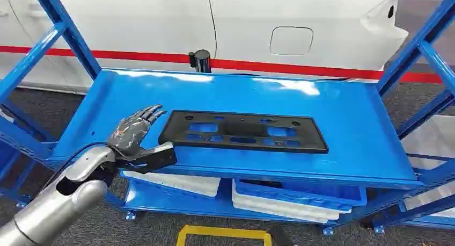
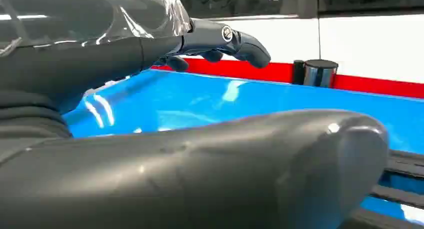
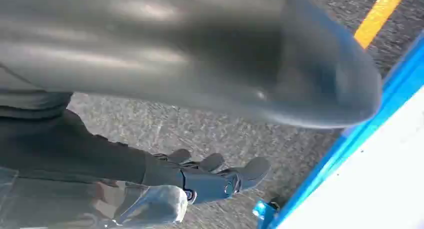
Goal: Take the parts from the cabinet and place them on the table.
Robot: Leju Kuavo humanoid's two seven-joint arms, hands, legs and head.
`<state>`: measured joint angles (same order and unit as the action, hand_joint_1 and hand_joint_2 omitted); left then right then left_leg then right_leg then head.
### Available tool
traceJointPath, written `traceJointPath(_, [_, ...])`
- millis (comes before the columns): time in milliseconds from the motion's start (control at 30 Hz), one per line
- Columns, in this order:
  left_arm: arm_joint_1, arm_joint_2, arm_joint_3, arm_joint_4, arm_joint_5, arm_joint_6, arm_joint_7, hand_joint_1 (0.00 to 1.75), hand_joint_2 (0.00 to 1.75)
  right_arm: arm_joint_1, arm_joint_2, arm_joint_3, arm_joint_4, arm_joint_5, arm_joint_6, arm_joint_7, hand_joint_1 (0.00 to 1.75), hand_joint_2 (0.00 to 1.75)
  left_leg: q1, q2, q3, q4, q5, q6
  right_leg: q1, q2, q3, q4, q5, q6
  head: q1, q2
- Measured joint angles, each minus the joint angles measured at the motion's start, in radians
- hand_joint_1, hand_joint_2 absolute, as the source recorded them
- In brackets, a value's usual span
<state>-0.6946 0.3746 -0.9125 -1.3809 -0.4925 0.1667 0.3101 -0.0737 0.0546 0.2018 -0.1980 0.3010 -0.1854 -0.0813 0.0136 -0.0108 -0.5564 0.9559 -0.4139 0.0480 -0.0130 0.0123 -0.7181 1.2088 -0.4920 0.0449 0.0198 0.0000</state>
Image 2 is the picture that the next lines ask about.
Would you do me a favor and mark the long black plastic car panel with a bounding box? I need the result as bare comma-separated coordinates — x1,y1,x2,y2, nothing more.
337,149,424,229

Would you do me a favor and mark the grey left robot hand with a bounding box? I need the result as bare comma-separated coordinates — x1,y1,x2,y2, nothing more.
0,0,389,229

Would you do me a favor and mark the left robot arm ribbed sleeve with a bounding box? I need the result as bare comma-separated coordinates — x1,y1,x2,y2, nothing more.
0,89,73,142

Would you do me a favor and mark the red border strip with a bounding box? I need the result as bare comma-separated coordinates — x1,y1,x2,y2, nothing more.
150,57,424,100

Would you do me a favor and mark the black chrome cylindrical post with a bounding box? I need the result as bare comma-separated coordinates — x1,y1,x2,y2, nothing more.
292,59,339,89

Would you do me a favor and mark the blue glossy platform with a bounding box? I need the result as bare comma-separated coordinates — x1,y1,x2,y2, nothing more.
62,69,424,226

